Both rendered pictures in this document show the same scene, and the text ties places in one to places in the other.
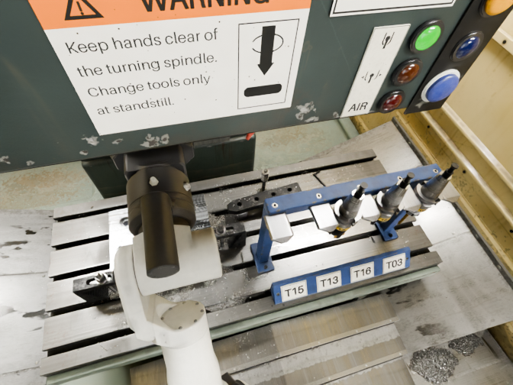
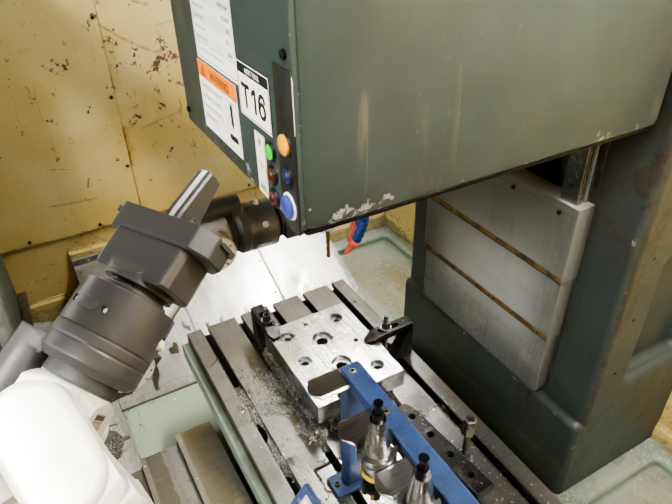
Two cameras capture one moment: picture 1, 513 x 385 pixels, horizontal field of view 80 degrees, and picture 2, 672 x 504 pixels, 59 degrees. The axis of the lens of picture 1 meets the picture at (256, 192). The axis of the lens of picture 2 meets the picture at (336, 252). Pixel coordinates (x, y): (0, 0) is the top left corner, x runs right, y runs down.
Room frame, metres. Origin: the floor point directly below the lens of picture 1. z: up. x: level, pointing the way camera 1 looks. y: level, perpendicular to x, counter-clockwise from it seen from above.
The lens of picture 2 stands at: (0.23, -0.79, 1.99)
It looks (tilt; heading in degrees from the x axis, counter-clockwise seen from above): 34 degrees down; 82
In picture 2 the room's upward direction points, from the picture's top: 1 degrees counter-clockwise
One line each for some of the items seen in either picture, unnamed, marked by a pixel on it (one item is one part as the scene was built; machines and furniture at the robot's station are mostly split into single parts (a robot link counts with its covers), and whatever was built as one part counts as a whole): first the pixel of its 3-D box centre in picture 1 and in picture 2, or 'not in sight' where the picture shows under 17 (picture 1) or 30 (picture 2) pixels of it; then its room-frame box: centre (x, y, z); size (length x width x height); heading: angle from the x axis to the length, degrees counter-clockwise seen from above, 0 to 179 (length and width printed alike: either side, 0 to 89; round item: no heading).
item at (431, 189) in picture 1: (437, 183); not in sight; (0.45, -0.42, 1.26); 0.04 x 0.04 x 0.07
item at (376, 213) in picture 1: (367, 208); (396, 479); (0.39, -0.27, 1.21); 0.07 x 0.05 x 0.01; 21
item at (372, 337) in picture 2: not in sight; (387, 337); (0.51, 0.30, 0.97); 0.13 x 0.03 x 0.15; 21
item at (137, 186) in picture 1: (156, 175); (279, 216); (0.26, 0.15, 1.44); 0.13 x 0.12 x 0.10; 111
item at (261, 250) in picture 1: (266, 237); (353, 433); (0.36, -0.04, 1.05); 0.10 x 0.05 x 0.30; 21
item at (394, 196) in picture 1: (396, 192); (420, 489); (0.41, -0.32, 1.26); 0.04 x 0.04 x 0.07
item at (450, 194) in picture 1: (445, 190); not in sight; (0.46, -0.47, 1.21); 0.07 x 0.05 x 0.01; 21
